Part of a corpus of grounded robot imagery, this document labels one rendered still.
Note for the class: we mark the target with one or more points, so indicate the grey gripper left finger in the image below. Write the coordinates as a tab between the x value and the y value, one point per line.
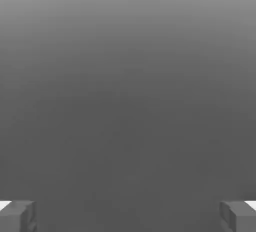
16	218

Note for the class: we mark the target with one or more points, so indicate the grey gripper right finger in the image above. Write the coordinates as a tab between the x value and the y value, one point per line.
240	218

